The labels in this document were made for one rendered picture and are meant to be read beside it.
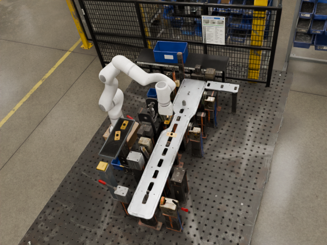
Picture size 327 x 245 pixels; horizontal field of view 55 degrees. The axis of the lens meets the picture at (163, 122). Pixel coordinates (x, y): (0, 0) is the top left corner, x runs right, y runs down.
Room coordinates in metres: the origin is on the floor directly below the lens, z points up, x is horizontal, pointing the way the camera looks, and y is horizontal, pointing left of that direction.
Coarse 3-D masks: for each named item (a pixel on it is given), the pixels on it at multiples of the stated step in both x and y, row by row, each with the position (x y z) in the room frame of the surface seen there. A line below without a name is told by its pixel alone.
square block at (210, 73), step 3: (207, 69) 2.19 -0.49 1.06; (210, 69) 2.18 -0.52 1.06; (213, 69) 2.17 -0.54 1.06; (207, 72) 2.14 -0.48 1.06; (210, 72) 2.13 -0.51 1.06; (213, 72) 2.12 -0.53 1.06; (207, 75) 2.13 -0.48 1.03; (210, 75) 2.12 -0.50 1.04; (213, 75) 2.11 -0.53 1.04; (207, 78) 2.13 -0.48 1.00; (210, 78) 2.12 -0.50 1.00; (213, 78) 2.11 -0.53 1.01; (213, 81) 2.11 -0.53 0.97
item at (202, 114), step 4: (200, 112) 1.75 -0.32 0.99; (200, 116) 1.71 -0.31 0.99; (204, 116) 1.70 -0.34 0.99; (200, 120) 1.71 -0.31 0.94; (204, 120) 1.69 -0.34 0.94; (200, 124) 1.71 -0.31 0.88; (204, 124) 1.69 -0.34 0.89; (200, 128) 1.71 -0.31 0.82; (204, 128) 1.70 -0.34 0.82; (204, 132) 1.70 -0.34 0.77; (204, 136) 1.70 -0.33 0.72
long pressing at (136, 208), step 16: (192, 80) 2.15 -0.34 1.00; (176, 96) 1.98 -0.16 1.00; (192, 96) 1.94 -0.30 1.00; (176, 112) 1.79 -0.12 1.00; (192, 112) 1.76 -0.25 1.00; (176, 128) 1.62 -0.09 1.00; (160, 144) 1.50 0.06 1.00; (176, 144) 1.46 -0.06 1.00; (144, 176) 1.24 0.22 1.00; (160, 176) 1.21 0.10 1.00; (144, 192) 1.11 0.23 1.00; (160, 192) 1.09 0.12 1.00; (128, 208) 1.02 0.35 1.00; (144, 208) 0.99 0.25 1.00
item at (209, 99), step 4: (204, 100) 1.83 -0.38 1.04; (208, 100) 1.81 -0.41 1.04; (212, 100) 1.80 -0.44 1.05; (204, 104) 1.83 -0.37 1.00; (208, 104) 1.81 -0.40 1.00; (212, 104) 1.79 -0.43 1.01; (204, 108) 1.83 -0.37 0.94; (208, 108) 1.81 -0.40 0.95; (212, 108) 1.79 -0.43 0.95; (208, 112) 1.82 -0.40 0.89; (212, 112) 1.80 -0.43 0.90; (208, 116) 1.82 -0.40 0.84; (212, 116) 1.81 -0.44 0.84; (208, 120) 1.81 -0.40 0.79; (212, 120) 1.80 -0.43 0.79; (208, 124) 1.81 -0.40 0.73; (212, 124) 1.80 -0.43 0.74
